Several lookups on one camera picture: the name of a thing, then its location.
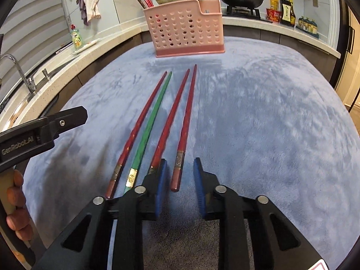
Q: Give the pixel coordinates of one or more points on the wall power outlet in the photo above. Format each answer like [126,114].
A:
[315,2]

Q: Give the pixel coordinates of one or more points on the red instant noodle cup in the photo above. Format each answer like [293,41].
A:
[274,15]

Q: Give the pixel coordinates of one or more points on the white kitchen countertop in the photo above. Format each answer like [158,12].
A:
[112,41]

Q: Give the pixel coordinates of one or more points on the white hanging towel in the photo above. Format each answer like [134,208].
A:
[92,2]

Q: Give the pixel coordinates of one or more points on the grey-blue plush table cloth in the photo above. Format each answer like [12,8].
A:
[253,118]

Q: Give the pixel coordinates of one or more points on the green dish soap bottle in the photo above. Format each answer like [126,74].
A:
[77,39]

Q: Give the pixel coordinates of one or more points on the black framed glass door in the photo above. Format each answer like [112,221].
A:
[348,33]

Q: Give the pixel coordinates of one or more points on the purple hanging cloth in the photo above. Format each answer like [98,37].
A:
[83,8]

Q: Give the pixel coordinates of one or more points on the yellow seasoning packet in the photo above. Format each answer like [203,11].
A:
[274,3]

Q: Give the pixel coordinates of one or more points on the dark soy sauce bottle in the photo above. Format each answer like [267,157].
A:
[285,12]

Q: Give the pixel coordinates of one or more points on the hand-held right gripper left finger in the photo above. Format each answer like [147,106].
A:
[160,191]

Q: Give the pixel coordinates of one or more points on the spice jar set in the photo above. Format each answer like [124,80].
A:
[308,27]

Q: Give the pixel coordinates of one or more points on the white window blinds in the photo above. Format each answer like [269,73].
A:
[33,14]

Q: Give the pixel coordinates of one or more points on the steel sink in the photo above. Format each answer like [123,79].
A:
[60,66]

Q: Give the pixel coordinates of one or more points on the chrome sink knob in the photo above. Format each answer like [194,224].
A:
[46,74]

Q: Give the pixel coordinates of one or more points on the chrome faucet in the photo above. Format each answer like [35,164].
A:
[24,76]

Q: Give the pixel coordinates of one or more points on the green chopstick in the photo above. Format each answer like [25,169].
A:
[131,177]

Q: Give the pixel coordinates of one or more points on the person's left hand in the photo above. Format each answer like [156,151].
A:
[18,202]

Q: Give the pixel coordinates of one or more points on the dark sauce bottle yellow cap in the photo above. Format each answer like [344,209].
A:
[293,14]

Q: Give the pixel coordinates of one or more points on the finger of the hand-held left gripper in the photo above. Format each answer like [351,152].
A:
[67,119]

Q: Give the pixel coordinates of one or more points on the pink perforated utensil holder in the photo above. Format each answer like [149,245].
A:
[211,28]

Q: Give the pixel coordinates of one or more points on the dark red chopstick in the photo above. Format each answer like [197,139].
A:
[177,174]
[162,143]
[111,187]

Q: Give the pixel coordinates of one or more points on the white dish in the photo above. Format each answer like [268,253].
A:
[87,46]

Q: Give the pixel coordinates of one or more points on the black gas stove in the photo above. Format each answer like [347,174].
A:
[243,12]

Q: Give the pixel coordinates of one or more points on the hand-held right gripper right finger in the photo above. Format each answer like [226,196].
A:
[198,191]

